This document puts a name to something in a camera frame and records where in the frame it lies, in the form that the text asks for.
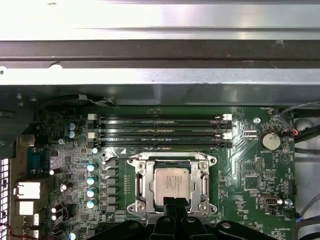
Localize RAM slot with white clips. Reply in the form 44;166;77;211
87;113;233;121
87;128;233;141

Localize black and silver PC case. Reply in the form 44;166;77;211
0;39;320;240

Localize silver CPU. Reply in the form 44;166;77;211
149;166;196;213

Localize CPU socket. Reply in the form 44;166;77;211
126;151;218;216

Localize thin grey fan wire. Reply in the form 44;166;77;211
277;101;320;137

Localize black sleeved cable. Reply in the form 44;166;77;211
37;92;117;106

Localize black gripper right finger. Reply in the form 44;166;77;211
175;197;275;240

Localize RAM slot with black clips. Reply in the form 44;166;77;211
96;120;232;130
96;139;232;150

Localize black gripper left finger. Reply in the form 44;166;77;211
86;196;179;240

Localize thin metal locking lever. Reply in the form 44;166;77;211
104;156;141;165

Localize round coin battery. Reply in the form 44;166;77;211
259;129;281;151

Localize green motherboard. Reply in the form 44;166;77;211
14;104;298;240

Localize metal socket cover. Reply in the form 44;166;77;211
134;159;211;213

